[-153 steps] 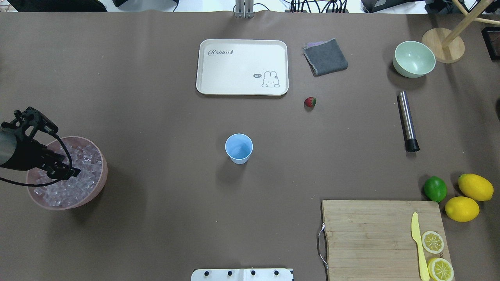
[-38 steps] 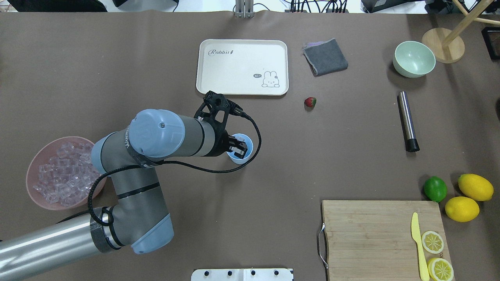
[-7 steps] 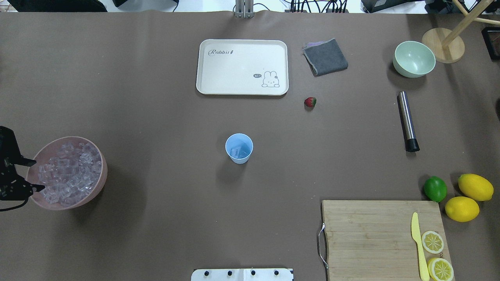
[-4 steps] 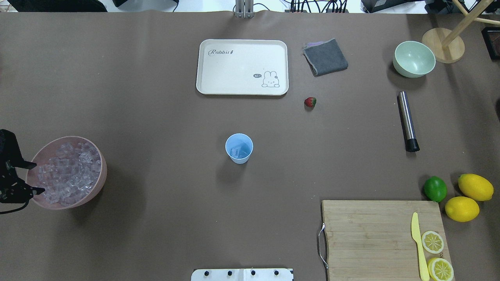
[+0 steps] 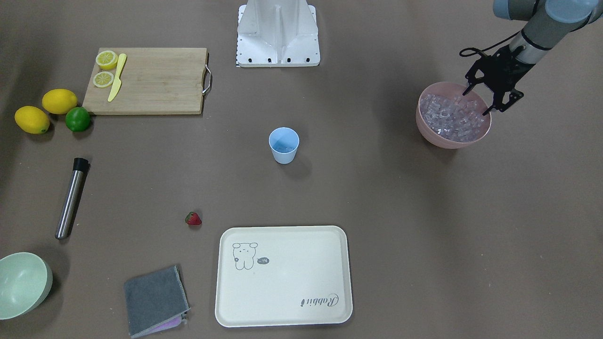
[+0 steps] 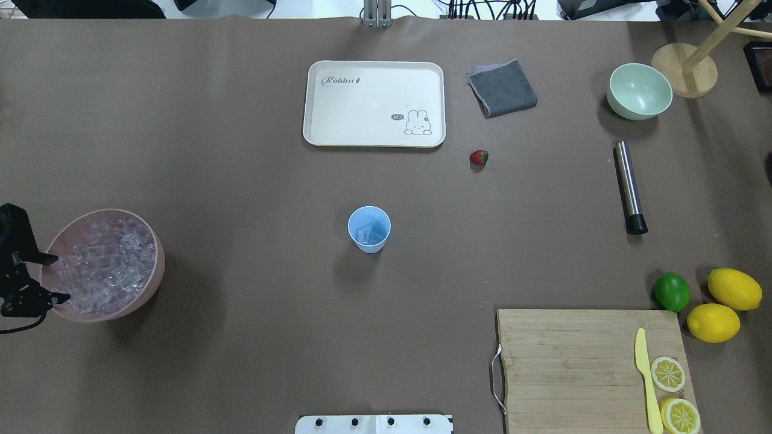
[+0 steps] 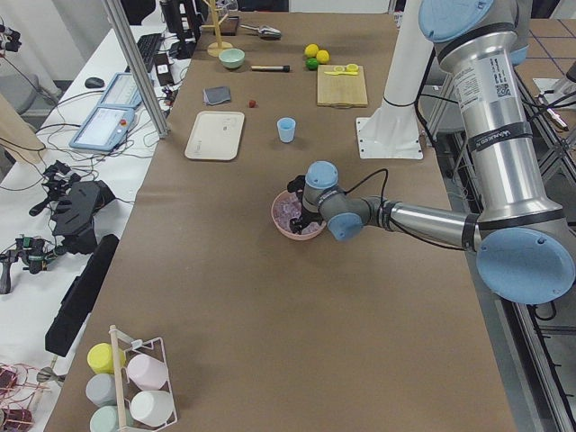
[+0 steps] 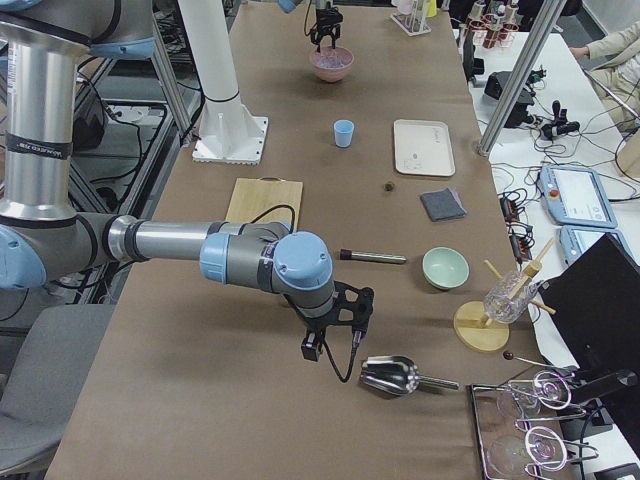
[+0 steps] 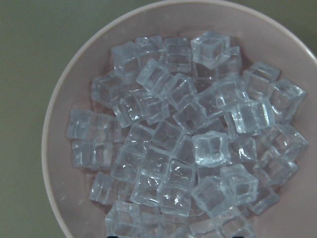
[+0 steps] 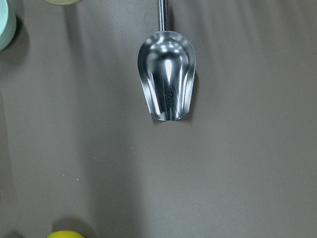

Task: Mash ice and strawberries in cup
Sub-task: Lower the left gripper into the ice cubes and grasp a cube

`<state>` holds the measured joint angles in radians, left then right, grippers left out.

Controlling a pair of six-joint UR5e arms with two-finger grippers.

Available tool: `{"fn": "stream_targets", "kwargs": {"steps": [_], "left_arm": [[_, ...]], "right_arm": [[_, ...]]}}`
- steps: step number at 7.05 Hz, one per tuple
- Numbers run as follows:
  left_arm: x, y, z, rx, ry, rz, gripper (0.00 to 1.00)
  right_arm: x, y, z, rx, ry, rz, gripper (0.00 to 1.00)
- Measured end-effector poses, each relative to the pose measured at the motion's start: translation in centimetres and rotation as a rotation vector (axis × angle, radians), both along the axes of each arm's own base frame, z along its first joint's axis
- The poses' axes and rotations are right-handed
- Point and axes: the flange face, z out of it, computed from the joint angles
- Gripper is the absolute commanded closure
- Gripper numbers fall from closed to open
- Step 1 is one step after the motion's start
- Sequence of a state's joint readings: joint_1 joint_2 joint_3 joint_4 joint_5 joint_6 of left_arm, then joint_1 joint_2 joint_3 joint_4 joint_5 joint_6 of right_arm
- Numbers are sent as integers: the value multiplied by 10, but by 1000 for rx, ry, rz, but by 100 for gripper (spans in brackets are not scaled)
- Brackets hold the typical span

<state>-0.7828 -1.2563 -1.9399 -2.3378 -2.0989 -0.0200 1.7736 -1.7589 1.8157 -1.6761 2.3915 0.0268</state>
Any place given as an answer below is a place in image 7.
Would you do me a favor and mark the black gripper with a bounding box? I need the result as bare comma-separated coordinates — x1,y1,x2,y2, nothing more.
289,204,322,235

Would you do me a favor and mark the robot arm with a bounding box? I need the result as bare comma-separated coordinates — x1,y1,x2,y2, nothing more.
287,1,575,305

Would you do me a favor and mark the clear ice cubes pile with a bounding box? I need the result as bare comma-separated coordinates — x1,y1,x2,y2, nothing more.
274,193,323,236

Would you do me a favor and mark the light blue plastic cup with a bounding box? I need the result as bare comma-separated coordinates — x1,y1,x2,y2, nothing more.
276,117,296,143

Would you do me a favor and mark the steel ice scoop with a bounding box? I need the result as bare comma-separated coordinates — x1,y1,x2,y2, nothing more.
239,24,282,40

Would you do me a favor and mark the pink cup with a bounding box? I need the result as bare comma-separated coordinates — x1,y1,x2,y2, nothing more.
126,354,168,391

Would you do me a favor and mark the white cup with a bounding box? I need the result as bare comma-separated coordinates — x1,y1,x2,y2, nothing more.
130,390,174,428

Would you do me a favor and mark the yellow cup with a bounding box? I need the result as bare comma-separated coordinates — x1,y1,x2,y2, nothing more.
86,343,114,374

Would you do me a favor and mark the grey cup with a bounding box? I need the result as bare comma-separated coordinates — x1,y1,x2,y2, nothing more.
85,373,117,408

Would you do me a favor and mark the mint green cup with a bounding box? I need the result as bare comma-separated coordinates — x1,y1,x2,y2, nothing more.
89,406,120,432

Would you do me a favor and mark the pink bowl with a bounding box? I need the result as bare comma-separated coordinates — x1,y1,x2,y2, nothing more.
270,188,328,241

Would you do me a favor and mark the cream rabbit tray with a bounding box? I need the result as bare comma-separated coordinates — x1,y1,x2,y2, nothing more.
184,111,245,161

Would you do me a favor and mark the bamboo cutting board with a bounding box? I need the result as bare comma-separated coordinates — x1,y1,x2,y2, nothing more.
317,65,368,108

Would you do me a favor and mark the yellow plastic knife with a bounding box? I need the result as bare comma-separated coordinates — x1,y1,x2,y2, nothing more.
323,70,359,76

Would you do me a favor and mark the grey folded cloth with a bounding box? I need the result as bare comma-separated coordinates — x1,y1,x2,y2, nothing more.
202,86,231,106

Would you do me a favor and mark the steel muddler black tip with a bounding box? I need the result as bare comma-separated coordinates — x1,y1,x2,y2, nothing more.
250,65,291,73

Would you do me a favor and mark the green lime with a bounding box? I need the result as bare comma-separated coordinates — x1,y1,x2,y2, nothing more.
305,58,319,70

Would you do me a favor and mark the whole yellow lemon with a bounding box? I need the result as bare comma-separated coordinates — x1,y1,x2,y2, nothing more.
304,43,320,59
315,49,330,64

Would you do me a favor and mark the mint green bowl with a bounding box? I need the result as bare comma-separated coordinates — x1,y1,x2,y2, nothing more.
219,48,246,69

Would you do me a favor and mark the wooden mug tree stand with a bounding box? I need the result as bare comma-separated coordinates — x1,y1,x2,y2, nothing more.
202,0,233,58

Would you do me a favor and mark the blue teach pendant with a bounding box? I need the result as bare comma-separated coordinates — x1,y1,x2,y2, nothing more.
69,105,135,152
100,72,142,108

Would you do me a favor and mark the black foam block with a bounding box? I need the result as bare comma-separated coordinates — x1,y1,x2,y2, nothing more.
50,180,115,254

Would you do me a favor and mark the black long bar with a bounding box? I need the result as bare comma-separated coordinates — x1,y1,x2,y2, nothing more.
45,234,119,357

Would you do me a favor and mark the black keyboard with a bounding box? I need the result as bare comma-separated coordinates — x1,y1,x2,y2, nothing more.
137,33,163,72

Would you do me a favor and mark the black computer mouse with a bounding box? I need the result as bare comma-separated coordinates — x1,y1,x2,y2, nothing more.
85,76,105,89

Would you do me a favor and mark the black hand-held gripper device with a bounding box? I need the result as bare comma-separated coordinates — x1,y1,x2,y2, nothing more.
1,236,66,294

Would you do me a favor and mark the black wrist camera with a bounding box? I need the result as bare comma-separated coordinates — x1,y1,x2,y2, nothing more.
286,175,306,194

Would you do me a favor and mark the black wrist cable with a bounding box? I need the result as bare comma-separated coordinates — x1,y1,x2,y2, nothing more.
341,168,469,249

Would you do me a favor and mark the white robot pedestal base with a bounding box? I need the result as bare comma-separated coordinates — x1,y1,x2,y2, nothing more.
356,0,433,160

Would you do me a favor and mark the aluminium frame post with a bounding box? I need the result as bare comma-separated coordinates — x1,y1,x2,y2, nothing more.
102,0,169,139

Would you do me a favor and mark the white wire cup rack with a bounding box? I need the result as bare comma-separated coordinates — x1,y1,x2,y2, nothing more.
109,325,178,431

